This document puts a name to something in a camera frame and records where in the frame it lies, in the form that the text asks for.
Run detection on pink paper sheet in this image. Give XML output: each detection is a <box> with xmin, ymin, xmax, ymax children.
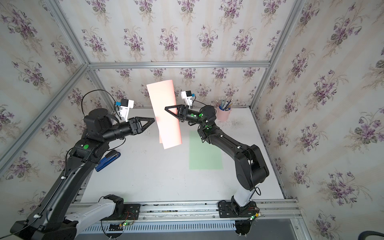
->
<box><xmin>147</xmin><ymin>80</ymin><xmax>182</xmax><ymax>149</ymax></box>

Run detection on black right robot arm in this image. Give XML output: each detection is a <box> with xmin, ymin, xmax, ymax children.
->
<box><xmin>165</xmin><ymin>105</ymin><xmax>270</xmax><ymax>210</ymax></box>

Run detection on blue stapler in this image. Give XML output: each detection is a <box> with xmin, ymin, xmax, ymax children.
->
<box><xmin>95</xmin><ymin>150</ymin><xmax>121</xmax><ymax>172</ymax></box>

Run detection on pink metal pencil bucket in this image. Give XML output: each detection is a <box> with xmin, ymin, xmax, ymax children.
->
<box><xmin>216</xmin><ymin>106</ymin><xmax>231</xmax><ymax>122</ymax></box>

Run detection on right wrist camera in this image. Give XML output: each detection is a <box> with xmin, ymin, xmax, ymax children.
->
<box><xmin>181</xmin><ymin>91</ymin><xmax>196</xmax><ymax>107</ymax></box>

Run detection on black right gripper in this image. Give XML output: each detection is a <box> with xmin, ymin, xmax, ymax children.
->
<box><xmin>166</xmin><ymin>107</ymin><xmax>208</xmax><ymax>128</ymax></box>

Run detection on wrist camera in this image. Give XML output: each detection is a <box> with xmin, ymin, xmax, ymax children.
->
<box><xmin>116</xmin><ymin>99</ymin><xmax>135</xmax><ymax>122</ymax></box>
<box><xmin>181</xmin><ymin>91</ymin><xmax>196</xmax><ymax>107</ymax></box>

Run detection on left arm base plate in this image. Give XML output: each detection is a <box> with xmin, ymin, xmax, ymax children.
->
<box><xmin>102</xmin><ymin>204</ymin><xmax>141</xmax><ymax>221</ymax></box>

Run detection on aluminium mounting rail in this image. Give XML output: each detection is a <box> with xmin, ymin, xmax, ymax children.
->
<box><xmin>68</xmin><ymin>198</ymin><xmax>303</xmax><ymax>225</ymax></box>

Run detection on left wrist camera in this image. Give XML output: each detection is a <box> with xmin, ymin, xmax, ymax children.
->
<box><xmin>116</xmin><ymin>99</ymin><xmax>135</xmax><ymax>122</ymax></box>

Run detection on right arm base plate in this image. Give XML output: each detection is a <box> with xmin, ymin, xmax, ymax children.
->
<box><xmin>218</xmin><ymin>200</ymin><xmax>260</xmax><ymax>219</ymax></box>

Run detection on green paper sheet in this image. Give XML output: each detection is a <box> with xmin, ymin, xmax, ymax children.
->
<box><xmin>189</xmin><ymin>130</ymin><xmax>223</xmax><ymax>170</ymax></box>

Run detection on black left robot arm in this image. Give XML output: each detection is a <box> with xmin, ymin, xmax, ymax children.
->
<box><xmin>10</xmin><ymin>108</ymin><xmax>155</xmax><ymax>240</ymax></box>

